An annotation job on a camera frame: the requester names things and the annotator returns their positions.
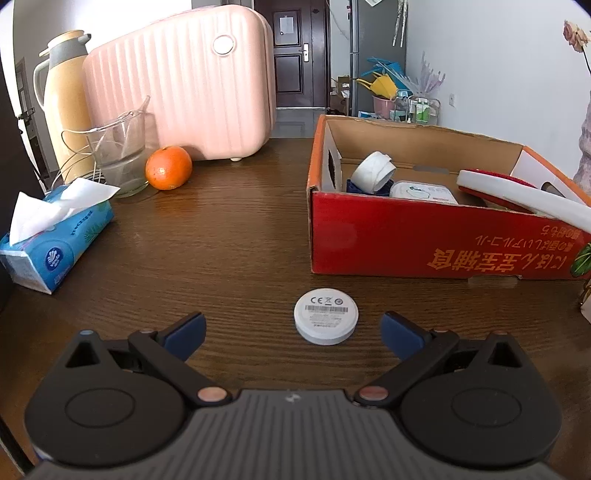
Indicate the metal trolley rack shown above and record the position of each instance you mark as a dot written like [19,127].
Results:
[422,110]

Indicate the yellow plastic hangers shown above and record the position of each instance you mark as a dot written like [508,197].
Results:
[383,86]

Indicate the red and white lint brush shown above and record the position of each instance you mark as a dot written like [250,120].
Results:
[508,194]

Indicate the grey refrigerator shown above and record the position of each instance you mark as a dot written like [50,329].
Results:
[376,32]

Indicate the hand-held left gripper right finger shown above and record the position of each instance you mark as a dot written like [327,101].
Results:
[399,337]

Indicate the dark blue object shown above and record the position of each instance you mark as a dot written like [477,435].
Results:
[352,187]

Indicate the clear glass beaker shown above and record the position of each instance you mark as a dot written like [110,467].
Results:
[122,161]

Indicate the pink twisted vase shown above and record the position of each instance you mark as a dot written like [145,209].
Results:
[584,161]

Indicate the small dried pink rose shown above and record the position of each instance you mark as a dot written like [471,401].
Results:
[575,34]

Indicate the dark brown entrance door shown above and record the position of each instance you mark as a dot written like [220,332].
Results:
[293,60]

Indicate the white rectangular plastic container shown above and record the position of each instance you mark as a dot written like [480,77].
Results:
[422,193]

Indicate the white round disc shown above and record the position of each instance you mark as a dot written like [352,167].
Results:
[325,316]

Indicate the blue plastic hangers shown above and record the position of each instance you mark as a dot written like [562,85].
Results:
[388,67]

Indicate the blue tissue pack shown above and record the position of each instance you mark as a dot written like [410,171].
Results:
[60,240]

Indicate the white tape roll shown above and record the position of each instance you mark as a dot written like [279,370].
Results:
[383,173]

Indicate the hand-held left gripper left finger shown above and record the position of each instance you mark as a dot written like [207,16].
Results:
[187,334]

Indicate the yellow thermos jug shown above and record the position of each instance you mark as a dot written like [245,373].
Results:
[67,106]

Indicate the gold and white item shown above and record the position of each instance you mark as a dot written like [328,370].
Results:
[586,304]

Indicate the pink basket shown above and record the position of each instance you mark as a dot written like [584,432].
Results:
[384,107]

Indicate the pink ribbed suitcase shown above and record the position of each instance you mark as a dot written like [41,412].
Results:
[184,87]

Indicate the small brown cardboard box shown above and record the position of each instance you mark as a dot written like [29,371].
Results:
[340,94]

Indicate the orange-red cardboard box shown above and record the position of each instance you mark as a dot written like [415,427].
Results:
[415,240]

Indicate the white hanging umbrella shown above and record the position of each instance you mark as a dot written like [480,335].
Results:
[400,23]

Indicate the clear plastic hangers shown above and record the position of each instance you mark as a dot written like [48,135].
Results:
[427,76]

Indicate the orange fruit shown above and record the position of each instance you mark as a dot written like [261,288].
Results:
[168,168]

